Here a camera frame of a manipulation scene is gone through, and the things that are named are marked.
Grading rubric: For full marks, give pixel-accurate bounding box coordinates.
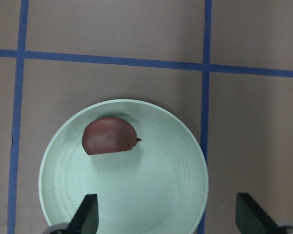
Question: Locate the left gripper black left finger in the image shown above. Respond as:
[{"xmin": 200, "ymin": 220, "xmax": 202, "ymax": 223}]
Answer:
[{"xmin": 66, "ymin": 194, "xmax": 99, "ymax": 234}]

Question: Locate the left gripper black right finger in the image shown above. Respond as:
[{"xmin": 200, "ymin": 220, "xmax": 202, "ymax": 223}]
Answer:
[{"xmin": 235, "ymin": 193, "xmax": 283, "ymax": 234}]

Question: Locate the brown half-round bun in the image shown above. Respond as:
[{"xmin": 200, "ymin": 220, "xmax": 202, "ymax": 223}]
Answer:
[{"xmin": 82, "ymin": 117, "xmax": 142, "ymax": 155}]

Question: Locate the mint green plate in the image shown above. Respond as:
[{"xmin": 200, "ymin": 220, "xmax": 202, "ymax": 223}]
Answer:
[{"xmin": 39, "ymin": 99, "xmax": 208, "ymax": 234}]

